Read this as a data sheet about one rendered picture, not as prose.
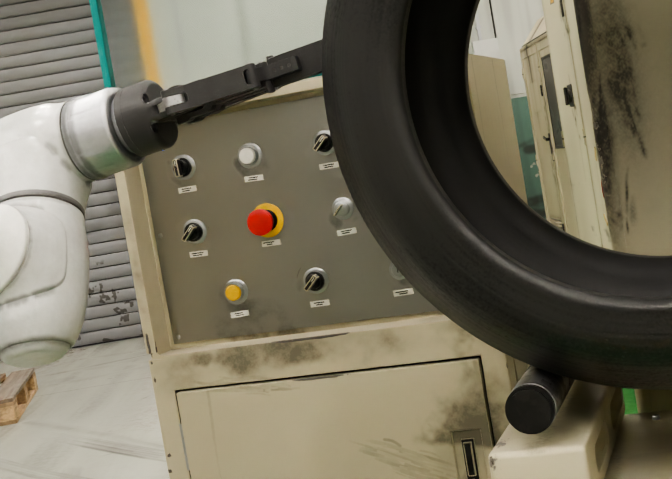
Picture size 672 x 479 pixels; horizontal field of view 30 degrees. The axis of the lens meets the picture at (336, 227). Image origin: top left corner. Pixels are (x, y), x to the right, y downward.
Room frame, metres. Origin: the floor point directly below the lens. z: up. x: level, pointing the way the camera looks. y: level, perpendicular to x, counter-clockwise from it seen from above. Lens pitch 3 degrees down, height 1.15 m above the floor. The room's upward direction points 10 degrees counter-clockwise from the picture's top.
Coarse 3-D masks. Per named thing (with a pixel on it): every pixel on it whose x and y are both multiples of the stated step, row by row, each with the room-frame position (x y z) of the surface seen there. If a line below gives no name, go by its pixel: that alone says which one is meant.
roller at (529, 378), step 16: (528, 368) 1.19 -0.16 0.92; (528, 384) 1.10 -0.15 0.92; (544, 384) 1.11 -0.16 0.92; (560, 384) 1.15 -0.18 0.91; (512, 400) 1.10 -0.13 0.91; (528, 400) 1.10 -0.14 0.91; (544, 400) 1.09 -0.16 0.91; (560, 400) 1.13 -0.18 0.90; (512, 416) 1.10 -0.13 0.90; (528, 416) 1.10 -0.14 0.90; (544, 416) 1.09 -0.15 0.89; (528, 432) 1.10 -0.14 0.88
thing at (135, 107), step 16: (144, 80) 1.32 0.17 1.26; (128, 96) 1.30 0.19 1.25; (144, 96) 1.30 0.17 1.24; (160, 96) 1.33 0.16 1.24; (128, 112) 1.29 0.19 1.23; (144, 112) 1.29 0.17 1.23; (160, 112) 1.28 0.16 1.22; (128, 128) 1.29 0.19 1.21; (144, 128) 1.29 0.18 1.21; (160, 128) 1.31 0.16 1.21; (176, 128) 1.35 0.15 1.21; (128, 144) 1.30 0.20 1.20; (144, 144) 1.30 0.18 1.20; (160, 144) 1.31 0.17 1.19
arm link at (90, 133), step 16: (96, 96) 1.31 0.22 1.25; (112, 96) 1.32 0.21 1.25; (64, 112) 1.32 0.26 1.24; (80, 112) 1.31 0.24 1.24; (96, 112) 1.30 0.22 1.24; (112, 112) 1.31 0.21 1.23; (64, 128) 1.31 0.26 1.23; (80, 128) 1.30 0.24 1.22; (96, 128) 1.30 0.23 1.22; (112, 128) 1.30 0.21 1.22; (80, 144) 1.30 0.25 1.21; (96, 144) 1.30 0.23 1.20; (112, 144) 1.30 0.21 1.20; (80, 160) 1.31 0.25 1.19; (96, 160) 1.31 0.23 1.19; (112, 160) 1.31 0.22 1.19; (128, 160) 1.32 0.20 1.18; (96, 176) 1.33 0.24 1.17
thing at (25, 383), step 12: (12, 372) 8.06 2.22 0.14; (24, 372) 7.96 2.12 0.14; (12, 384) 7.49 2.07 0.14; (24, 384) 7.52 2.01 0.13; (36, 384) 8.06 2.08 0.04; (0, 396) 7.07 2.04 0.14; (12, 396) 6.99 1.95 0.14; (24, 396) 7.46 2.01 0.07; (0, 408) 6.92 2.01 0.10; (12, 408) 6.94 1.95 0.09; (24, 408) 7.32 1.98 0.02; (0, 420) 6.92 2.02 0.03; (12, 420) 6.93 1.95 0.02
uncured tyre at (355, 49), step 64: (384, 0) 1.11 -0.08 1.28; (448, 0) 1.38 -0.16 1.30; (384, 64) 1.12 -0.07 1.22; (448, 64) 1.39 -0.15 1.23; (384, 128) 1.12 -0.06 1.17; (448, 128) 1.39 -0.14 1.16; (384, 192) 1.13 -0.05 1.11; (448, 192) 1.38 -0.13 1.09; (512, 192) 1.39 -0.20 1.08; (448, 256) 1.11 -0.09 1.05; (512, 256) 1.37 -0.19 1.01; (576, 256) 1.36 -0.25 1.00; (640, 256) 1.35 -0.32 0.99; (512, 320) 1.10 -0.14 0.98; (576, 320) 1.08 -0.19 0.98; (640, 320) 1.06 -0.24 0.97; (640, 384) 1.10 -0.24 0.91
